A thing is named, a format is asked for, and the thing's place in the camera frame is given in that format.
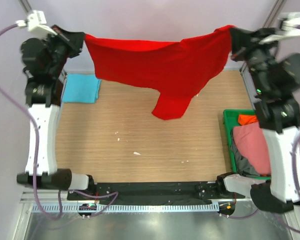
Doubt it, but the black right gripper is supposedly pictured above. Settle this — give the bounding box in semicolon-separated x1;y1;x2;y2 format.
230;27;284;98

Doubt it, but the folded light blue t-shirt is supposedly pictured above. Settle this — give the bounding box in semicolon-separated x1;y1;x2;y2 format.
62;74;102;104

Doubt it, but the pink t-shirt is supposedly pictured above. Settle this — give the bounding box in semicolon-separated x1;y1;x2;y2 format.
232;122;271;175

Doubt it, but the white slotted cable duct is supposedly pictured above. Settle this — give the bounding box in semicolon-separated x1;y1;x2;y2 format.
32;203;220;213

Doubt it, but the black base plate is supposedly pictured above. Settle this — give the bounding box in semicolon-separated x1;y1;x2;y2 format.
67;181;246;205

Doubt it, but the grey t-shirt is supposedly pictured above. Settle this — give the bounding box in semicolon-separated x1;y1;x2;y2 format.
230;130;261;178

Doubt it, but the left aluminium frame post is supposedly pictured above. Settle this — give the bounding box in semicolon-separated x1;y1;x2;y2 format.
18;0;33;14

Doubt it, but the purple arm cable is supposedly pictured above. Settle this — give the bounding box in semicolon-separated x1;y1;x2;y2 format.
219;23;300;235
0;23;120;221

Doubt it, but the orange t-shirt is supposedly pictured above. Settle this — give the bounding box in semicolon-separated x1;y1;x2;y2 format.
237;114;258;126

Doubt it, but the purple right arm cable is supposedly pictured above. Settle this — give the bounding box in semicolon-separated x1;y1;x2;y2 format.
219;23;300;235

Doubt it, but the green plastic bin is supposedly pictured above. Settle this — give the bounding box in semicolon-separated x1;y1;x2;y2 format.
223;109;271;180

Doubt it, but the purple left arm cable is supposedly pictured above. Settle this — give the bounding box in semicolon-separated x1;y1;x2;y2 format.
0;23;120;221

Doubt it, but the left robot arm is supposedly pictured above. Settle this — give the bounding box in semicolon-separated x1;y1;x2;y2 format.
16;25;96;200

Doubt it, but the right aluminium frame post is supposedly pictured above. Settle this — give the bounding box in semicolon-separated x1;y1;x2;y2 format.
239;0;287;75

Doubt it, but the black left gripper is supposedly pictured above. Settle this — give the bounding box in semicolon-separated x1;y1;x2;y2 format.
40;25;85;78

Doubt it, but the red t-shirt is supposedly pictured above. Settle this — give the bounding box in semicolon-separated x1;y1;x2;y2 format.
84;25;232;120

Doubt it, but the aluminium frame post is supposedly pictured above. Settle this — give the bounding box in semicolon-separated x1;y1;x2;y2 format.
239;0;287;75
18;0;33;14

